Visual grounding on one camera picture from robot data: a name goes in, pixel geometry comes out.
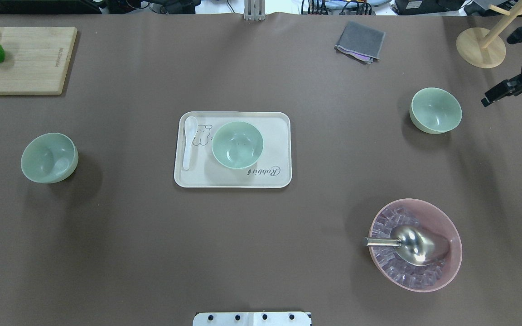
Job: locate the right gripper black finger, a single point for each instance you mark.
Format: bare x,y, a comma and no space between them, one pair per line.
499,91

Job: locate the green bowl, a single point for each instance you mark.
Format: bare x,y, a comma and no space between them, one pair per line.
237,145
435,111
49,158

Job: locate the wooden cup stand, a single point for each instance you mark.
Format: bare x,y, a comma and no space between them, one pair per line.
484,48

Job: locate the grey folded cloth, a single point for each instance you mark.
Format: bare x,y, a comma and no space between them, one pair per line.
361,42

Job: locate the metal ice scoop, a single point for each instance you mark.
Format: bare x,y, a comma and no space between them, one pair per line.
414,245

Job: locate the pink bowl with ice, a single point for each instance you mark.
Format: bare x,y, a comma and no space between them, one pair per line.
417,212

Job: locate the beige rabbit tray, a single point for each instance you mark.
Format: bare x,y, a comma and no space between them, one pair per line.
273,170

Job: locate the green bowl on tray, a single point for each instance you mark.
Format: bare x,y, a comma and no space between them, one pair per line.
237,145

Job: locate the white ceramic spoon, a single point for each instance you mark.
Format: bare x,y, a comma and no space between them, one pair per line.
190,130

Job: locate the wooden cutting board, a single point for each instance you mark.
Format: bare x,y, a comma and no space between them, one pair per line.
37,59

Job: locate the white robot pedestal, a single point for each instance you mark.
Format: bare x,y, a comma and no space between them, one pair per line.
253,319

